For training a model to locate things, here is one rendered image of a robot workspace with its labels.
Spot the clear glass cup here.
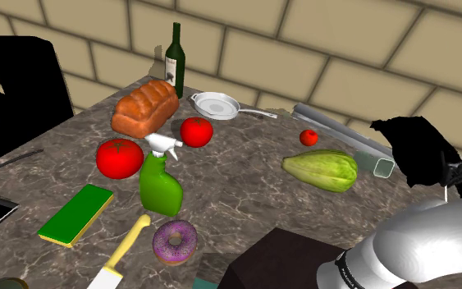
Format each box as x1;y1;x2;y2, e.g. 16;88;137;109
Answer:
353;150;396;179

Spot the long grey tube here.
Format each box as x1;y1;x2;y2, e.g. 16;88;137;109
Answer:
291;103;395;160

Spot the green chayote squash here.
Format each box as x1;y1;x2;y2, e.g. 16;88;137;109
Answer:
281;149;359;194

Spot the small red tomato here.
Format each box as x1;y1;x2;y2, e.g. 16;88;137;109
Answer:
299;129;319;147

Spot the dark robot stand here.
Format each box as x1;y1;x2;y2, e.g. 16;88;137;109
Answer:
217;227;376;289

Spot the grey frying pan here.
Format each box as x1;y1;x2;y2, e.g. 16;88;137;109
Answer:
190;91;279;122

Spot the medium red tomato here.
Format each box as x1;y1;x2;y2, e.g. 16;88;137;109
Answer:
180;117;214;149

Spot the purple frosted donut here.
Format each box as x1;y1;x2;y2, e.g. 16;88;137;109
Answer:
152;219;199;267

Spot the green spray bottle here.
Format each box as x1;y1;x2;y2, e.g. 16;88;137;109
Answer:
139;133;185;218

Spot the dark green wine bottle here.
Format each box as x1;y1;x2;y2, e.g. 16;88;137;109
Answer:
164;21;186;100

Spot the brown bread loaf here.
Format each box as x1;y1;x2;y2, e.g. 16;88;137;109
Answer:
111;79;181;140

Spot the large red tomato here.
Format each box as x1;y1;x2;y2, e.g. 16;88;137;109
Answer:
95;138;145;181

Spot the green and yellow sponge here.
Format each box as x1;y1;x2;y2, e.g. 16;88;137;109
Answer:
37;183;115;249

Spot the thin black rod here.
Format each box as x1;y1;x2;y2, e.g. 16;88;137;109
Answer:
0;149;45;181

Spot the olive round object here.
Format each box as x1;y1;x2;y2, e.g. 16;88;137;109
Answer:
0;277;30;289

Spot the yellow-handled knife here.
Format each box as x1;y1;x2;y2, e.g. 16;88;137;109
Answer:
86;213;152;289

